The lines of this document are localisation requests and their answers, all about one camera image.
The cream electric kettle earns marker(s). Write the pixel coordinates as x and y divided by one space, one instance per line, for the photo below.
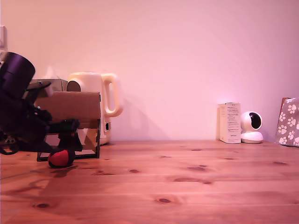
93 82

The small white round camera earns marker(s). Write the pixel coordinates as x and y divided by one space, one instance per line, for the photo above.
251 137

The grey paw print bag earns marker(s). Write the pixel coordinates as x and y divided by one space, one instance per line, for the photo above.
288 121

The grey cloud print tissue box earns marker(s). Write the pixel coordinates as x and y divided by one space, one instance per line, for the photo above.
57 85

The red and black footbag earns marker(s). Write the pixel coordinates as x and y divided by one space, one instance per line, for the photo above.
58 158

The white tissue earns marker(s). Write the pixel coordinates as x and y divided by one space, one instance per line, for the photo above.
50 74

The cardboard dice tower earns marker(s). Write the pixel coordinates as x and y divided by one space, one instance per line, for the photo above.
77 102

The white printed carton box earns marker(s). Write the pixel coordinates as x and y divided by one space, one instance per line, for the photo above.
230 123

